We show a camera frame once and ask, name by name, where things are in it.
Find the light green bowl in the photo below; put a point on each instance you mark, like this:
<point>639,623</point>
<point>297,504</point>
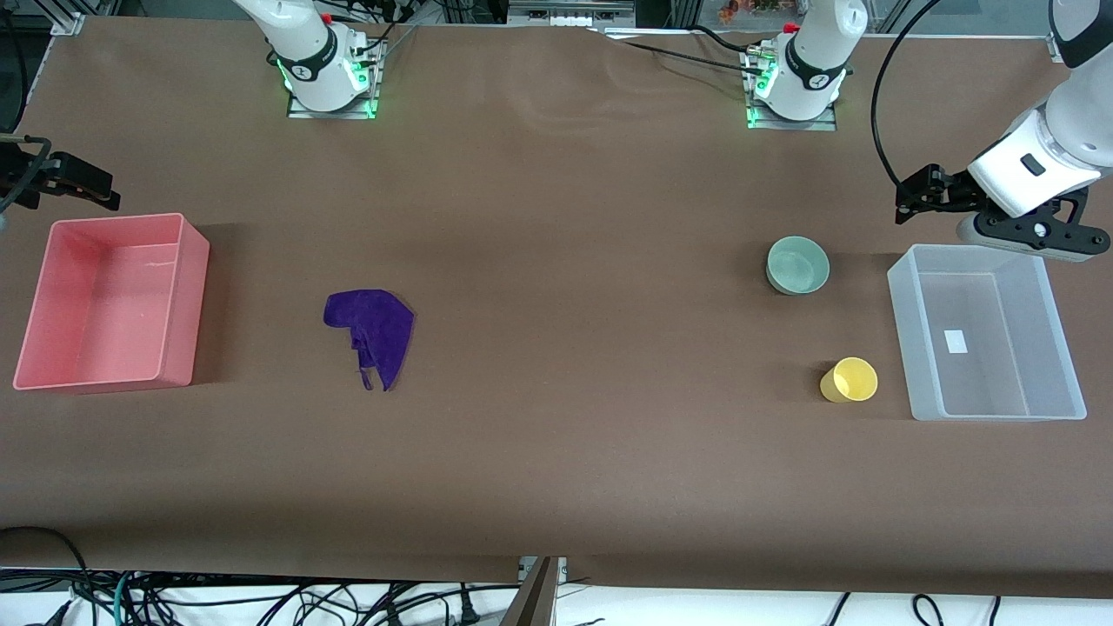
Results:
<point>798,265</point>

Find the translucent white plastic bin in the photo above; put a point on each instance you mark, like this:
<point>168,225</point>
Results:
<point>1000,382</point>

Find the yellow plastic cup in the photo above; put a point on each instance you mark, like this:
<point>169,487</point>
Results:
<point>856,380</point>

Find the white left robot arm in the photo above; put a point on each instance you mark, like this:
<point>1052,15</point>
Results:
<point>804,103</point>

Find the grey metal profile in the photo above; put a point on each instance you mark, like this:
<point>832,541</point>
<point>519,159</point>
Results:
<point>535,600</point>

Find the white label sticker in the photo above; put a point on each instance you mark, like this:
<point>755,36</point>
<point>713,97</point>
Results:
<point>956,341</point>

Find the purple cloth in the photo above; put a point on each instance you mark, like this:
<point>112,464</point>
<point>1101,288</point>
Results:
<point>378,330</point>

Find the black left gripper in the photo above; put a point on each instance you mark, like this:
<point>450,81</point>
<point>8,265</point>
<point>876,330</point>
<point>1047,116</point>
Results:
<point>949,189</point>

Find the white power strip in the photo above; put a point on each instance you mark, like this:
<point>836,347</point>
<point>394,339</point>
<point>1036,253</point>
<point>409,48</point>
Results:
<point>565,17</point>

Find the small silver table bracket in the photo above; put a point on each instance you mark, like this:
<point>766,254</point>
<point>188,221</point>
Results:
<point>1058,48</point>

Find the pink plastic bin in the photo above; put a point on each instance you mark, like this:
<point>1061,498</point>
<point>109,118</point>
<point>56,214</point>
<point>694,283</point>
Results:
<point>104,304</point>

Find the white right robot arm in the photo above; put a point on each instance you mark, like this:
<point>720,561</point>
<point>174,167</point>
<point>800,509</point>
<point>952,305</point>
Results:
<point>326,91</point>

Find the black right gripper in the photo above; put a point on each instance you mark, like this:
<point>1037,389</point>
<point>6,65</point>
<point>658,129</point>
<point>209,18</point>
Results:
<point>42,174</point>

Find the aluminium frame corner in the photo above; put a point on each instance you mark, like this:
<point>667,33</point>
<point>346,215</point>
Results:
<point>69,22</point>

